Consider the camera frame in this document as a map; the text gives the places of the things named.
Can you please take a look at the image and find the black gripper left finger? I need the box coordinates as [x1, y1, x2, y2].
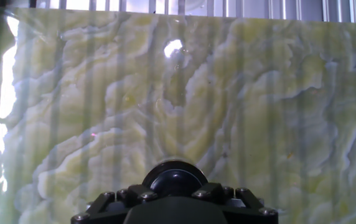
[70, 183, 159, 224]

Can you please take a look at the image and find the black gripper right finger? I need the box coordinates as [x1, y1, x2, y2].
[192, 182, 280, 224]

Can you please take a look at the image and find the green marble pattern mat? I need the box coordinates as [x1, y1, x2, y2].
[0, 6, 356, 224]

